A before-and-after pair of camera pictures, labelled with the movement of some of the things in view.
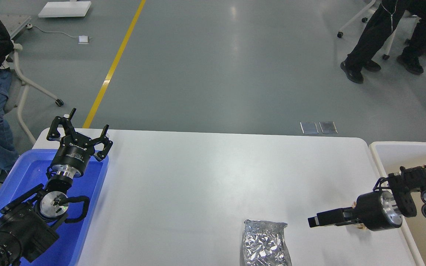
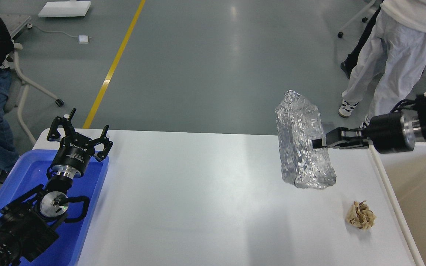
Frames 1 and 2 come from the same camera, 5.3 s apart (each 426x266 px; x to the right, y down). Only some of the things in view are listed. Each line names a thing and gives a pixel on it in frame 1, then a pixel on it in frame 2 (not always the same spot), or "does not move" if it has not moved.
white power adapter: [83, 40] does not move
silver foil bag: [263, 244] -> [299, 123]
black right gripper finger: [336, 217] -> [341, 138]
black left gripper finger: [104, 139] does not move
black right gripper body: [378, 211] -> [392, 132]
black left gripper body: [73, 156] does not move
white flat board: [63, 9] does not move
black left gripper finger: [54, 135] does not move
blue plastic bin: [28, 170] does not move
